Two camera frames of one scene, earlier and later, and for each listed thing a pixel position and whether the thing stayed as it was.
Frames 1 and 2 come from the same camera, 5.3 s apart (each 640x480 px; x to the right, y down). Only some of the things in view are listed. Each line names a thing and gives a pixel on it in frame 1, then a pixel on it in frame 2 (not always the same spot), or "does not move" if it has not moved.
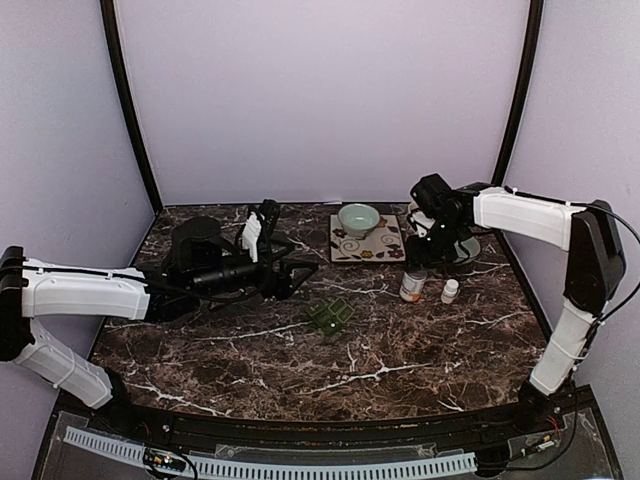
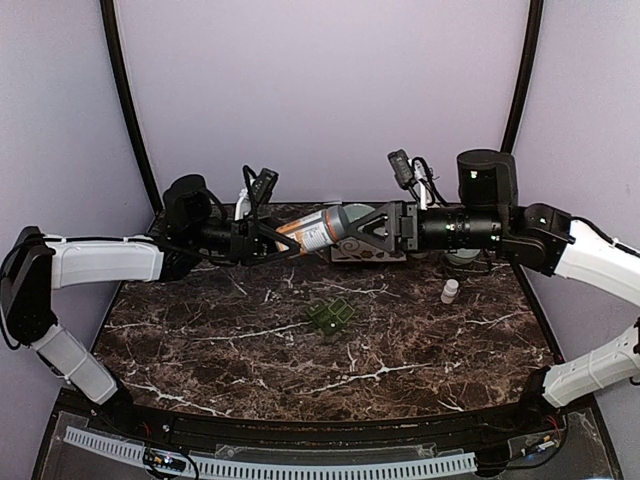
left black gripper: [282, 286] -> [247, 244]
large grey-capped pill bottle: [412, 284] -> [318, 230]
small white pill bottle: [449, 291] does not move
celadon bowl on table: [471, 246] does not move
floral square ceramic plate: [381, 244] does not move
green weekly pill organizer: [330, 317] does not move
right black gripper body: [438, 250] -> [477, 229]
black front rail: [496, 424] does not move
